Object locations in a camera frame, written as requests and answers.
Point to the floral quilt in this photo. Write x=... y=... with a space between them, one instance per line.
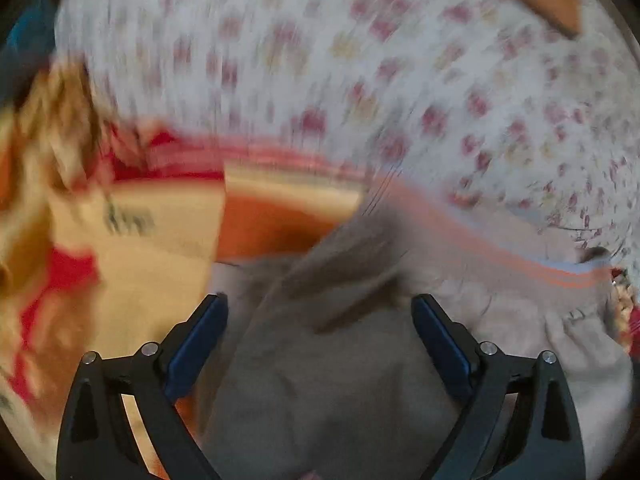
x=300 y=60

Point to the beige zip jacket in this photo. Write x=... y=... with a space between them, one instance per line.
x=340 y=360

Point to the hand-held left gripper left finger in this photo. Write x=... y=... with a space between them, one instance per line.
x=195 y=345

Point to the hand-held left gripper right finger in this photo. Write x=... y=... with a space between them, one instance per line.
x=442 y=345

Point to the orange yellow printed blanket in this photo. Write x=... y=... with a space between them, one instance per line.
x=150 y=270

